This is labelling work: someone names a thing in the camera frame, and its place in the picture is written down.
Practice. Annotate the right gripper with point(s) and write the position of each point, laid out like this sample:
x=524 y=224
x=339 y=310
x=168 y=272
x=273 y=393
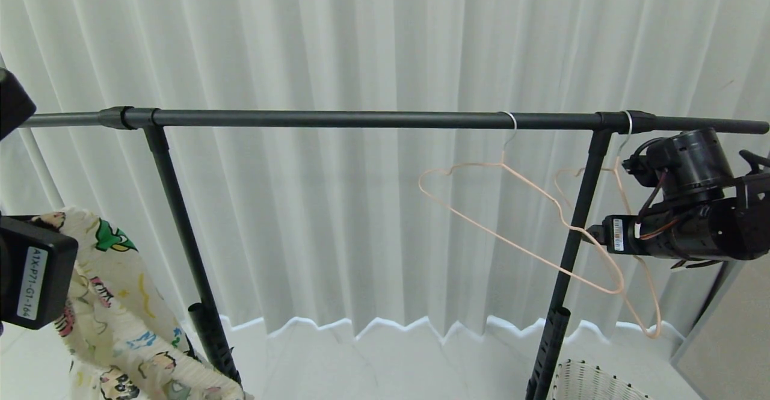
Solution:
x=722 y=231

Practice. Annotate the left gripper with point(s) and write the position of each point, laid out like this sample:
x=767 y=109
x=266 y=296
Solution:
x=24 y=267

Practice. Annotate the cream printed garment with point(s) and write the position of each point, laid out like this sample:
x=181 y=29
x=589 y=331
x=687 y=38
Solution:
x=120 y=304

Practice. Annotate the pink clothes hanger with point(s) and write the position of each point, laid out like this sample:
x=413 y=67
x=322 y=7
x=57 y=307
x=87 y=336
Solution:
x=618 y=165
x=502 y=160

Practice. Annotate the white laundry basket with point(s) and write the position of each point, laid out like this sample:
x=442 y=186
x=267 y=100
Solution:
x=595 y=382

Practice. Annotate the black clothes rack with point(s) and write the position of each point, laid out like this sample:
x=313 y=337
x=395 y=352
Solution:
x=361 y=118

